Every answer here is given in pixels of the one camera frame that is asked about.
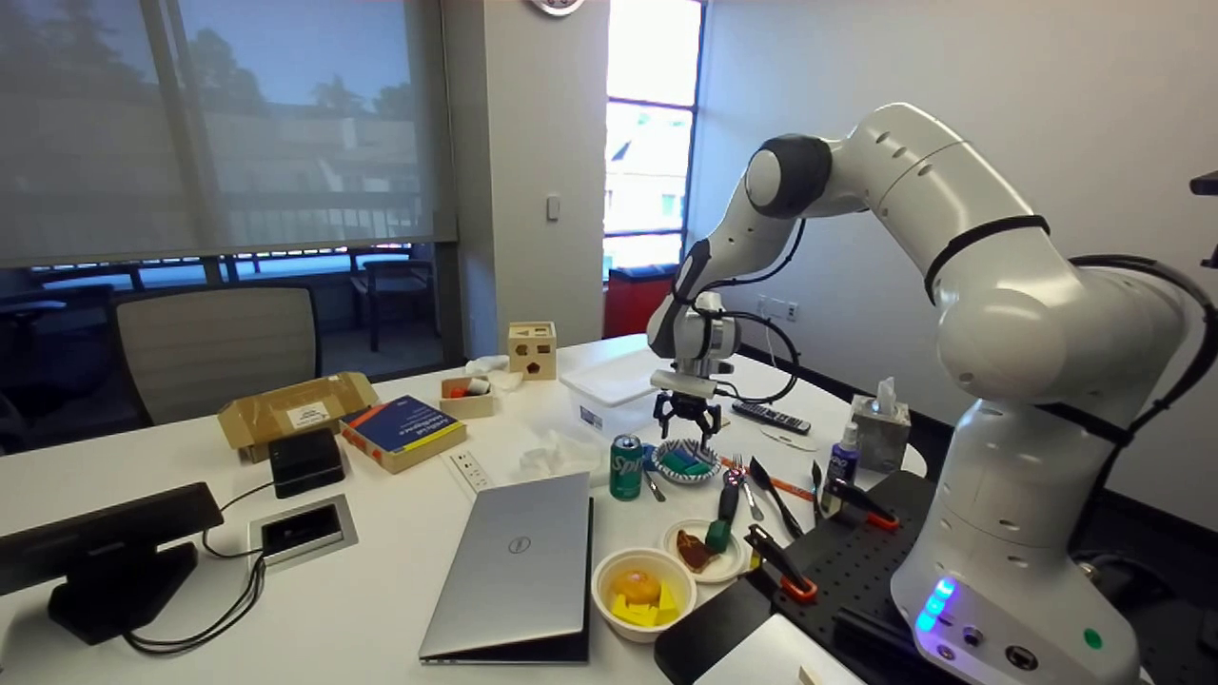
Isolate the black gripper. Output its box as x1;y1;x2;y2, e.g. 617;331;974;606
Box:
652;366;731;446

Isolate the blue bowl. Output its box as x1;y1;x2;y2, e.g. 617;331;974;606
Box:
648;437;722;492

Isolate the green soda can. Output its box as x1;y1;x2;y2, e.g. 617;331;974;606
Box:
605;428;648;503

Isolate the white paper plate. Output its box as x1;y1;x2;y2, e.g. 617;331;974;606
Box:
660;512;761;586

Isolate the blue toy block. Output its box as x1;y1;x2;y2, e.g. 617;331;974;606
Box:
660;440;716;474

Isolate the white plastic container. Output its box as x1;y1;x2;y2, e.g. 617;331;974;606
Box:
555;345;678;437

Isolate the grey remote control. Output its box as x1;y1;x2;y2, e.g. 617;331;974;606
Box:
731;397;813;437

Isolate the red bin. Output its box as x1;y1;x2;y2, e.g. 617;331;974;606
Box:
601;261;681;337

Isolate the brown toy food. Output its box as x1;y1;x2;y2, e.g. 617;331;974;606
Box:
675;524;716;573

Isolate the wooden shape-sorter cube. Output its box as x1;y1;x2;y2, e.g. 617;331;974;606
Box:
506;316;563;383

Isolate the black and orange clamp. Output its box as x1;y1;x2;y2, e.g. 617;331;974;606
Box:
738;522;827;609
821;474;906;536

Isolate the yellow toy wedge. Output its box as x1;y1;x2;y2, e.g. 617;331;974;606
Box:
605;565;681;626

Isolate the grey tissue box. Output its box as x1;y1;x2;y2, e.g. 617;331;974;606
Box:
845;374;914;474

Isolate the white bowl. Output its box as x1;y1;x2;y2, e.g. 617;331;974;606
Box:
590;545;702;647

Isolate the silver laptop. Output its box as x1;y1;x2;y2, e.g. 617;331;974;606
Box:
419;473;596;667

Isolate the small white remote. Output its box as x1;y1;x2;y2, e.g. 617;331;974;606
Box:
445;446;490;496

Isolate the white paper sheet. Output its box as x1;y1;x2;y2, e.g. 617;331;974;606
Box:
694;611;831;685

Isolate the blue and yellow book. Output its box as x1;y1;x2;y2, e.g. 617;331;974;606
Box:
340;390;473;474

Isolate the dark office chair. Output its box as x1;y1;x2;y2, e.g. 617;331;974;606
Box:
345;251;442;354

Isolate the small black box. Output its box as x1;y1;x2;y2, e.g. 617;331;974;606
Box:
265;427;350;503

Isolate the cardboard box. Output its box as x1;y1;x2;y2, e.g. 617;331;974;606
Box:
214;370;379;465

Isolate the table power socket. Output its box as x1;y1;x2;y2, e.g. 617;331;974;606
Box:
247;492;360;569

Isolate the beige office chair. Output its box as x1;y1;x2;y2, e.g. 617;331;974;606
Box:
108;281;322;428

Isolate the black video bar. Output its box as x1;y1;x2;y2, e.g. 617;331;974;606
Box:
0;481;228;647

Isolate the black-handled ice cream scoop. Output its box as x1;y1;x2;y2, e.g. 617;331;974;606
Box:
716;455;755;524

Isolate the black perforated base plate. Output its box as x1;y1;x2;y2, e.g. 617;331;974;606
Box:
652;468;966;685

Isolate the black cable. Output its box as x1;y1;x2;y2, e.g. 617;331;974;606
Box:
121;473;280;657

